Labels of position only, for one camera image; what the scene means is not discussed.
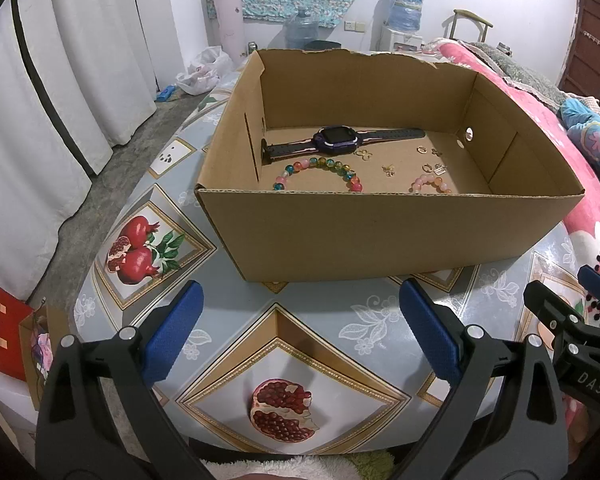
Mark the fruit print tablecloth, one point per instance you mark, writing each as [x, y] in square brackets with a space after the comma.
[305, 320]

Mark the brown paper bag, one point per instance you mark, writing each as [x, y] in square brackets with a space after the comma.
[32, 355]

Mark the brown cardboard box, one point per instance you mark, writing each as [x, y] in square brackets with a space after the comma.
[380, 235]

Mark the gold flower earring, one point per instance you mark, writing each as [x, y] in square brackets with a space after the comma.
[389, 170]

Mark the black purple smart watch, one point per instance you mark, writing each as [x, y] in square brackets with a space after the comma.
[335, 140]

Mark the silver crystal clip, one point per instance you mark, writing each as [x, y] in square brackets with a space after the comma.
[439, 170]

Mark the red paper bag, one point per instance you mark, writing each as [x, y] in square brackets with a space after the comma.
[10, 340]

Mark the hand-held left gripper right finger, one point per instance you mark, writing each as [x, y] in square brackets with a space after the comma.
[430, 330]

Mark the pink floral blanket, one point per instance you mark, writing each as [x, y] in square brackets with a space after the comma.
[545, 125]

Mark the grey fuzzy blanket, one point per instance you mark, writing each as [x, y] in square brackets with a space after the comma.
[525, 75]

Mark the small blue floor object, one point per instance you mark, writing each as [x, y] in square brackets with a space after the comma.
[166, 93]

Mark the brown wooden door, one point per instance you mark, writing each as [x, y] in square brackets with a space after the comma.
[590, 45]

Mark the wooden chair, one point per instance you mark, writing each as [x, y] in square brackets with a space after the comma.
[472, 17]

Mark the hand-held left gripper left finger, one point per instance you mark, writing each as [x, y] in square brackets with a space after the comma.
[175, 330]

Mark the white fuzzy cloth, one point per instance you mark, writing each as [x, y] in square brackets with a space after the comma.
[290, 466]

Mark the gold clover charm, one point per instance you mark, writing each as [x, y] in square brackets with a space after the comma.
[362, 153]

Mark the pale pink rolled mat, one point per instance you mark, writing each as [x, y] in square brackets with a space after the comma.
[228, 15]

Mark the white water dispenser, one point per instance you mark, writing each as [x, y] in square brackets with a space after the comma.
[397, 40]

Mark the white curtain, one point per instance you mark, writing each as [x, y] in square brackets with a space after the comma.
[55, 85]

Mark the white wall socket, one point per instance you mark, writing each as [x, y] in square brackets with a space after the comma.
[354, 26]

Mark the blue patterned pillow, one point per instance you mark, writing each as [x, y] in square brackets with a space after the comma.
[590, 135]

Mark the white plastic bag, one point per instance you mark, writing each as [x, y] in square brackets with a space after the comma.
[205, 70]

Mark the blue water jug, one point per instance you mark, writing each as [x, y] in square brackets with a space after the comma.
[302, 30]

